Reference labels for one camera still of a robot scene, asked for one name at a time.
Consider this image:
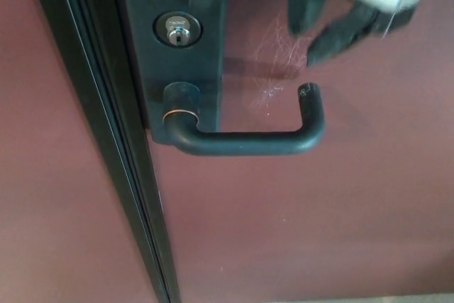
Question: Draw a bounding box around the black door edge strip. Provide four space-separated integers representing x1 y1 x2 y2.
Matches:
23 0 182 303

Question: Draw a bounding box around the maroon door with lock plate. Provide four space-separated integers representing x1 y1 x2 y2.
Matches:
165 0 454 303

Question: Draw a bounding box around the silver lock cylinder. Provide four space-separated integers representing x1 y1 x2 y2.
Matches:
153 12 204 48

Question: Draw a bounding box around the plain maroon door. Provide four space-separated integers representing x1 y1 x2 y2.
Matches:
0 0 167 303

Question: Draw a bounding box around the black lever door handle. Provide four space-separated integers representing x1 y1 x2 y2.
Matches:
162 82 327 157

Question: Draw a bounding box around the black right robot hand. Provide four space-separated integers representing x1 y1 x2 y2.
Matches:
187 0 431 68

